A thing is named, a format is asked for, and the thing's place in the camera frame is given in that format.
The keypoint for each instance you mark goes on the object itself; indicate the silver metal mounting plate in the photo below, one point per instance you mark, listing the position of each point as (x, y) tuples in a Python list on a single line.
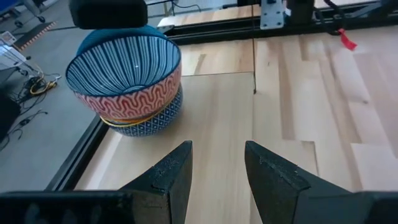
[(272, 14)]

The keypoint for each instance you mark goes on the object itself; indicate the black yellow hazard striped mat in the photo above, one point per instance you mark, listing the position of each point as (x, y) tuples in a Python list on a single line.
[(34, 35)]

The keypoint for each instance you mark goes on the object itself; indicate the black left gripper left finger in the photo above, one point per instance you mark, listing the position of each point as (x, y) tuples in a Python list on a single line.
[(174, 180)]

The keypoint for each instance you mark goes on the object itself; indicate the red clip tag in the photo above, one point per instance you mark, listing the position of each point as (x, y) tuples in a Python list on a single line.
[(347, 40)]

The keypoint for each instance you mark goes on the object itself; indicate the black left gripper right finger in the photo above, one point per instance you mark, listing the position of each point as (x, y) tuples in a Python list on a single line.
[(270, 186)]

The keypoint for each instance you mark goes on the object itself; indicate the black metal wooden board shelf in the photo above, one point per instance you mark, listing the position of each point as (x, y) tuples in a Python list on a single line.
[(217, 124)]

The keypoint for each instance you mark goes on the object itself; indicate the yellow-inside navy diamond bowl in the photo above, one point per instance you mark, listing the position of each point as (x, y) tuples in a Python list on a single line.
[(155, 126)]

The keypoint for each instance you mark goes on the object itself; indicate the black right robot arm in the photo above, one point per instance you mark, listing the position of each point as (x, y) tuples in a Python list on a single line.
[(300, 12)]

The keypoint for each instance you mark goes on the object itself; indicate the black aluminium table frame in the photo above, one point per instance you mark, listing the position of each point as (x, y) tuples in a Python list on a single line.
[(217, 31)]

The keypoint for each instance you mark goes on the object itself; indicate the blue patterned ceramic bowl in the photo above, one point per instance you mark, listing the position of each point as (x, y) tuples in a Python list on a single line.
[(124, 62)]

